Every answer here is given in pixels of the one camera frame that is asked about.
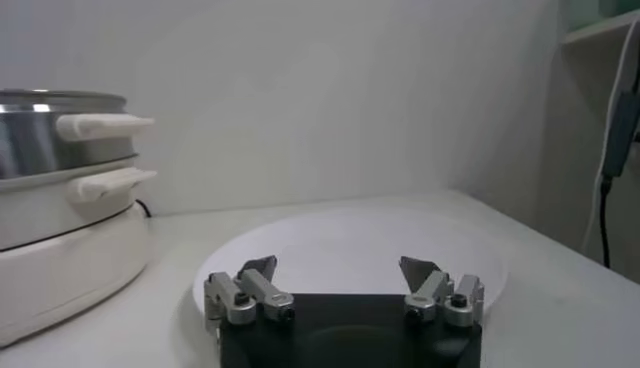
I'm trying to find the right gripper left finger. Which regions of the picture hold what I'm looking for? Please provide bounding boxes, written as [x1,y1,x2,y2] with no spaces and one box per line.
[202,254,296,347]

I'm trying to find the white shelf desk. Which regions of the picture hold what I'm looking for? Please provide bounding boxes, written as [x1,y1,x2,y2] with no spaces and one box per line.
[559,7,640,47]

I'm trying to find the white round plate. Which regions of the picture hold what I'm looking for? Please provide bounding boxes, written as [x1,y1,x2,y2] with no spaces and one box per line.
[192,204,509,321]

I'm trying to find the white electric cooker pot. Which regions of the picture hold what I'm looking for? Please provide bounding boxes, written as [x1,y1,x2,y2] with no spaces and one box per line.
[0,154,159,349]

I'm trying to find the black power adapter cable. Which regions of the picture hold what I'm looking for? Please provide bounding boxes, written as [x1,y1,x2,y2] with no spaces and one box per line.
[597,49,640,269]

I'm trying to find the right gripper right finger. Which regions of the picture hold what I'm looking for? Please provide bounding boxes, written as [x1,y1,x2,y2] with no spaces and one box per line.
[398,255,486,329]

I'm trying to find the stainless steel steamer basket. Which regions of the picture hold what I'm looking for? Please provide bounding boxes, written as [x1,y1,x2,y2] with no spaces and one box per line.
[0,88,156,181]

